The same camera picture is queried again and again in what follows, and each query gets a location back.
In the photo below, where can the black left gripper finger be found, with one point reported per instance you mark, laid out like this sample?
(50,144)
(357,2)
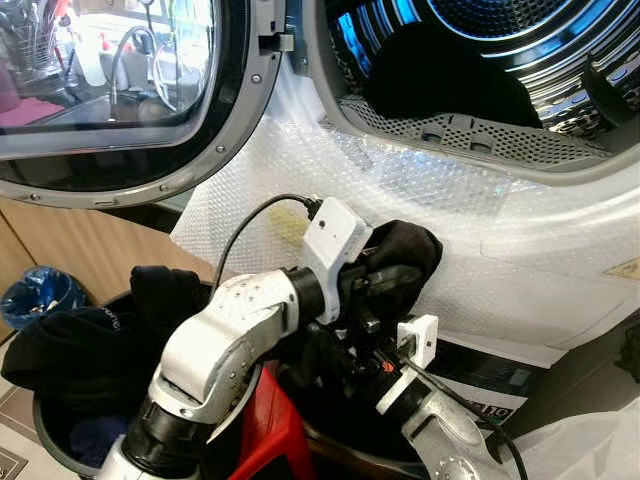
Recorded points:
(410,245)
(395,290)

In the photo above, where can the black clothes pile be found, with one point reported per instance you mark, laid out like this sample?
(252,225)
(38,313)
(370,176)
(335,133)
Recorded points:
(80,350)

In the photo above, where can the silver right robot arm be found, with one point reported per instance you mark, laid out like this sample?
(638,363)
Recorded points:
(450,440)

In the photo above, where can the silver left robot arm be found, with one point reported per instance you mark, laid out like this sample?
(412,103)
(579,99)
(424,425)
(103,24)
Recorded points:
(215,340)

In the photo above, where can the white front-load washing machine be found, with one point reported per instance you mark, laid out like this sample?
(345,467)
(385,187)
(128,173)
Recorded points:
(315,60)

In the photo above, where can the clear bubble wrap sheet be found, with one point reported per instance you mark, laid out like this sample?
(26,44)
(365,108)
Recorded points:
(400,200)

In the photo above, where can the round yellow sticker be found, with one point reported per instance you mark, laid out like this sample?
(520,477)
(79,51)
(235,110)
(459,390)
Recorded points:
(290,228)

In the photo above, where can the perforated grey lint filter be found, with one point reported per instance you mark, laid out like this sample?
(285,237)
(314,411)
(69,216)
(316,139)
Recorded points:
(470,135)

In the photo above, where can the black washer program label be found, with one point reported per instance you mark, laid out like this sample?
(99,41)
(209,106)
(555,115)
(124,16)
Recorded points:
(490,385)

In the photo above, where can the black garment in drum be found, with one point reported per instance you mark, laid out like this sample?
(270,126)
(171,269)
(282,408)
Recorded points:
(440,80)

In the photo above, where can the yellow triangle warning sticker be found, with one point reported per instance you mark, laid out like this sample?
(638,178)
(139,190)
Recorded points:
(625,269)

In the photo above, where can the small black box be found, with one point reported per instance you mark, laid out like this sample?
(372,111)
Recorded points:
(630,350)

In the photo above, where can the white plastic sheet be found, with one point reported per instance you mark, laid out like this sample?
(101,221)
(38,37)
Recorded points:
(590,445)

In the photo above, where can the black drum paddle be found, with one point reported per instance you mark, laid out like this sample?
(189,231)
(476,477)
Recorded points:
(605,90)

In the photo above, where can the stainless steel washer drum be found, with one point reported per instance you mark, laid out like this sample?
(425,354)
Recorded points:
(560,40)

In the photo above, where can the wooden cabinet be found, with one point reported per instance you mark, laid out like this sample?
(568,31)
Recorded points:
(100,240)

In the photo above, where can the blue garment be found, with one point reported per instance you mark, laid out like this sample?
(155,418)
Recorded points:
(90,440)

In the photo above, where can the blue plastic bag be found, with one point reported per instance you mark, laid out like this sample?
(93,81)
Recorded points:
(40,290)

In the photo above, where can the round glass washer door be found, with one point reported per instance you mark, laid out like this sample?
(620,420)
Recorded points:
(110,60)

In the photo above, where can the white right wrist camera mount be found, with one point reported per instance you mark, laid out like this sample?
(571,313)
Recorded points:
(415,340)

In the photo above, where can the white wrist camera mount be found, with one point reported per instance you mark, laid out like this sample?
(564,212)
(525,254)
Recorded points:
(335,245)
(415,340)

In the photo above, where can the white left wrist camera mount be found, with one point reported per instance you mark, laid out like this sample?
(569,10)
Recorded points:
(335,245)

